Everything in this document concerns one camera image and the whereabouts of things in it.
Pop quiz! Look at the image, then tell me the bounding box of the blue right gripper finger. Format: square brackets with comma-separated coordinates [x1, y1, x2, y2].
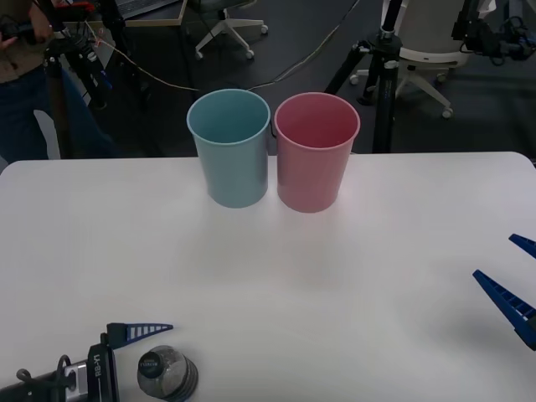
[508, 233, 536, 257]
[472, 269, 536, 351]

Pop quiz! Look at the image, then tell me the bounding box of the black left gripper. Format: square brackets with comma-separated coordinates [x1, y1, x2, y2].
[85, 322, 175, 402]

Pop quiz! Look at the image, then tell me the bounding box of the clear plastic bottle black cap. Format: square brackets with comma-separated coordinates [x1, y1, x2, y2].
[137, 344, 200, 399]

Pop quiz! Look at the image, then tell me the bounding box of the black handheld controller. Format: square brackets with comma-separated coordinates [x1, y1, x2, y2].
[0, 23, 39, 45]

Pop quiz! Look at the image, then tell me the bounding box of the pale blue plastic bin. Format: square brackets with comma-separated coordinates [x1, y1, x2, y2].
[186, 87, 271, 209]

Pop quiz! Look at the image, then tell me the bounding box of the black tripod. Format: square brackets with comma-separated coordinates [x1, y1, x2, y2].
[41, 28, 114, 160]
[324, 0, 405, 154]

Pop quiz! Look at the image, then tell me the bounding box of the white office chair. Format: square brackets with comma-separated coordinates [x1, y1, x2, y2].
[194, 0, 269, 60]
[393, 0, 472, 121]

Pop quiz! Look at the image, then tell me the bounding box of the black mounted equipment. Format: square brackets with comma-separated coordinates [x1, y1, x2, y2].
[451, 0, 536, 67]

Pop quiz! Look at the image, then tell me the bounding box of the pink plastic bin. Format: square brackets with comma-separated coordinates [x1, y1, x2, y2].
[274, 92, 362, 214]

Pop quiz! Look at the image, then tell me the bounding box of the person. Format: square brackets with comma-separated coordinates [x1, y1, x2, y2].
[0, 0, 118, 164]

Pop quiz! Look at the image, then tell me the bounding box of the black desk with wooden edge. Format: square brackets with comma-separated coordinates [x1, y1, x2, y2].
[123, 0, 188, 28]

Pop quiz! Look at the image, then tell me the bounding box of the yellow floor cable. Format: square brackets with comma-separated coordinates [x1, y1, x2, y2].
[83, 0, 363, 92]

